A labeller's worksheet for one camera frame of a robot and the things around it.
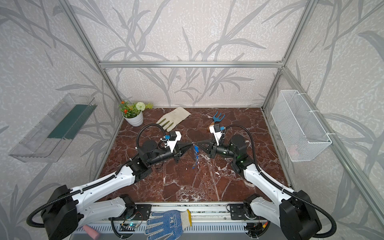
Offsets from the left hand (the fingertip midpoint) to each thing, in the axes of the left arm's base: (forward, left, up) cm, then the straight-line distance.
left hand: (191, 146), depth 68 cm
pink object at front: (-31, +44, -25) cm, 59 cm away
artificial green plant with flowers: (+34, +43, -12) cm, 57 cm away
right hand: (+2, -3, -1) cm, 3 cm away
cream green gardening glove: (+37, +19, -26) cm, 49 cm away
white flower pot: (+32, +41, -20) cm, 56 cm away
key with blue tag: (0, -2, -2) cm, 3 cm away
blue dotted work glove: (-26, +8, -25) cm, 37 cm away
